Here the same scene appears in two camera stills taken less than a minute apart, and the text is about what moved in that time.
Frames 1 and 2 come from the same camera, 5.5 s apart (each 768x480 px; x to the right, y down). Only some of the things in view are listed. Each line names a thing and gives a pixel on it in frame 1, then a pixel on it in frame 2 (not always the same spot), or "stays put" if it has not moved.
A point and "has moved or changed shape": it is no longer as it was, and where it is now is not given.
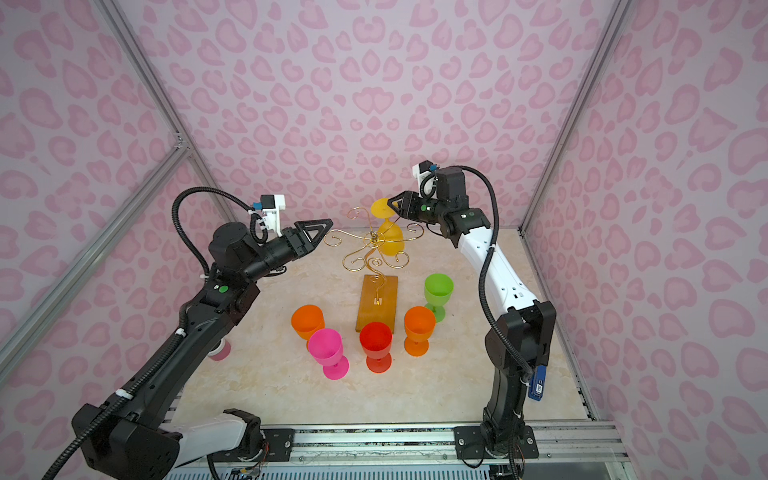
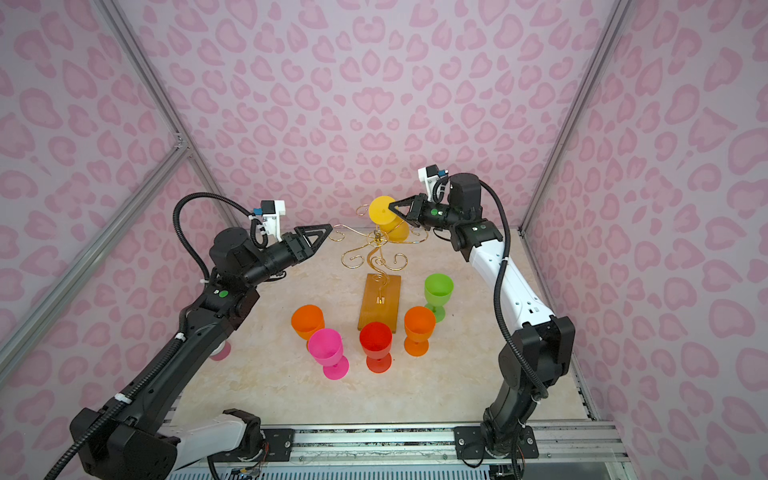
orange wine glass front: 307,319 stays put
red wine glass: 376,339 stays put
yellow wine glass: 391,239 has moved or changed shape
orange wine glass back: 419,325 stays put
